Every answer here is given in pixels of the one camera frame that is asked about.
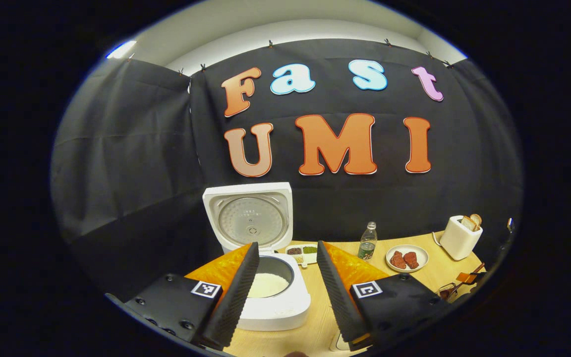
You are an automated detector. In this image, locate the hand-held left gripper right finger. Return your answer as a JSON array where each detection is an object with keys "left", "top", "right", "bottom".
[{"left": 317, "top": 240, "right": 454, "bottom": 352}]

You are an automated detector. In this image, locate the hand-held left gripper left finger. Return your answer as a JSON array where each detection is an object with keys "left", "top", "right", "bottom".
[{"left": 123, "top": 241, "right": 260, "bottom": 352}]

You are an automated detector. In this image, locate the brown wooden spoon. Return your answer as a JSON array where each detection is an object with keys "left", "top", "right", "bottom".
[{"left": 444, "top": 263, "right": 486, "bottom": 298}]

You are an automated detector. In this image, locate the wire chopstick holder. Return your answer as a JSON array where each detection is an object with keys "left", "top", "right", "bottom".
[{"left": 438, "top": 282, "right": 464, "bottom": 301}]

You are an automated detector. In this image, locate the white rice cooker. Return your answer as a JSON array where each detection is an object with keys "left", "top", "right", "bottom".
[{"left": 202, "top": 181, "right": 312, "bottom": 332}]

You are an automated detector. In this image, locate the white toaster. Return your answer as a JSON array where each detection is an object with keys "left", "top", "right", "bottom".
[{"left": 439, "top": 215, "right": 483, "bottom": 261}]

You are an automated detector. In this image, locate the white round plate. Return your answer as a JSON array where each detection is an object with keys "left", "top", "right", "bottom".
[{"left": 386, "top": 244, "right": 429, "bottom": 273}]

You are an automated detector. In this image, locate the white divided condiment dish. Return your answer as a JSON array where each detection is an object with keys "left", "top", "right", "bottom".
[{"left": 285, "top": 244, "right": 319, "bottom": 268}]

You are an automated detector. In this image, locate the clear plastic water bottle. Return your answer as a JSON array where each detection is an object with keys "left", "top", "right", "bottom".
[{"left": 357, "top": 222, "right": 378, "bottom": 261}]

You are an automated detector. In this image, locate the black backdrop cloth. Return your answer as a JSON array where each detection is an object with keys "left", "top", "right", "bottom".
[{"left": 50, "top": 39, "right": 523, "bottom": 298}]

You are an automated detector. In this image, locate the ceiling light panel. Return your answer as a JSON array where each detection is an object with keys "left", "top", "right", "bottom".
[{"left": 106, "top": 40, "right": 137, "bottom": 60}]

